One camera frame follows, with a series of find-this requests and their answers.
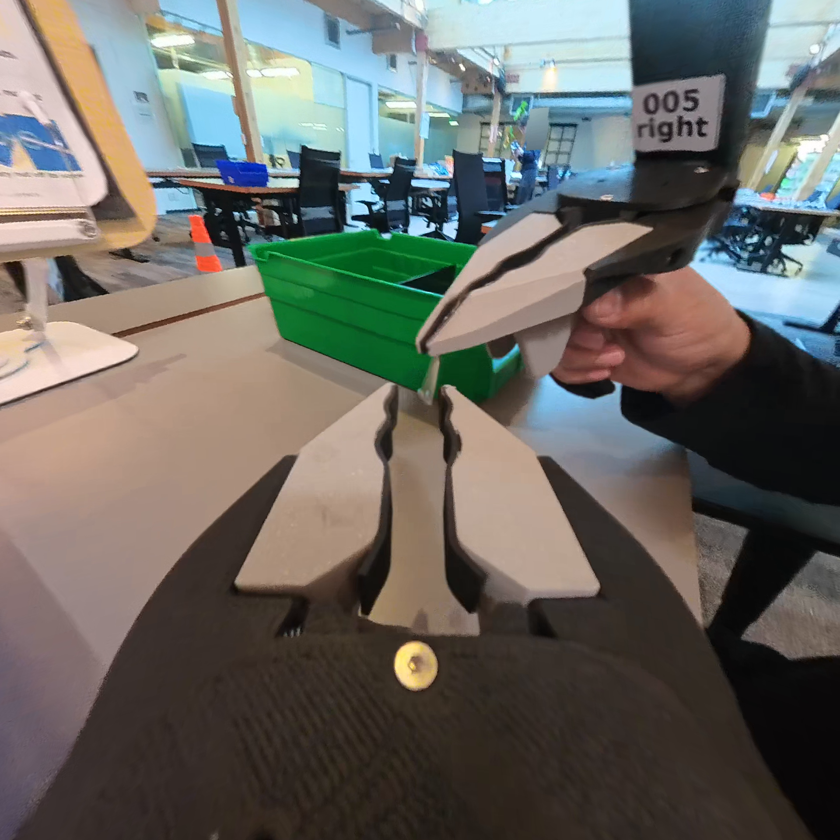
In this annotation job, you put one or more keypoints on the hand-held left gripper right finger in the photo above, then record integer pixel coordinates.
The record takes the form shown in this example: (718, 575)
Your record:
(505, 518)

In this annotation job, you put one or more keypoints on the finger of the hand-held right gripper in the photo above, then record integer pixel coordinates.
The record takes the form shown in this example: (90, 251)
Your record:
(512, 243)
(525, 295)

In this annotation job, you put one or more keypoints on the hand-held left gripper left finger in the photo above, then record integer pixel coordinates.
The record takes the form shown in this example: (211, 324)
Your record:
(328, 512)

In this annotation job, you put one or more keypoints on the metal screw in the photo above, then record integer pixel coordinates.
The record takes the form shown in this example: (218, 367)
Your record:
(428, 380)

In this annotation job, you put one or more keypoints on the green plastic bin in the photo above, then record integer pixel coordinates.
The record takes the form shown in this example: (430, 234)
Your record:
(341, 308)

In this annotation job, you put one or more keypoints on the person's right forearm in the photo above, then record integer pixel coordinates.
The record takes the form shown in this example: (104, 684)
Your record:
(774, 420)

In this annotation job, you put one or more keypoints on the person's right hand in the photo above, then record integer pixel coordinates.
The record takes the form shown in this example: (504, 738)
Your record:
(656, 334)

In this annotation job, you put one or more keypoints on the group of black office chairs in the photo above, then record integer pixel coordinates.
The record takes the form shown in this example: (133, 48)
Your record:
(319, 190)

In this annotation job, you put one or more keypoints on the long wooden office table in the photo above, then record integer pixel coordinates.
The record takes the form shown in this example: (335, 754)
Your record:
(262, 187)

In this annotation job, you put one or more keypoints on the black office chair armrest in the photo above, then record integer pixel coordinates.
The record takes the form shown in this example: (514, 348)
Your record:
(768, 558)

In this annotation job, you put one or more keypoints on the small blue crate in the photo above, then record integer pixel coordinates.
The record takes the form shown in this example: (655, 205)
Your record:
(243, 172)

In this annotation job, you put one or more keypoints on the orange traffic cone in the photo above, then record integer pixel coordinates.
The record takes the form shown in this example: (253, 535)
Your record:
(203, 246)

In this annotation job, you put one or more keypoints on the black backing board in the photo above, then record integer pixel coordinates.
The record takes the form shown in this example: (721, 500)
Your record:
(121, 203)

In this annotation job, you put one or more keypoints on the printed instruction sheet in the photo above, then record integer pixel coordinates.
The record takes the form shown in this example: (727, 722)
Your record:
(39, 98)

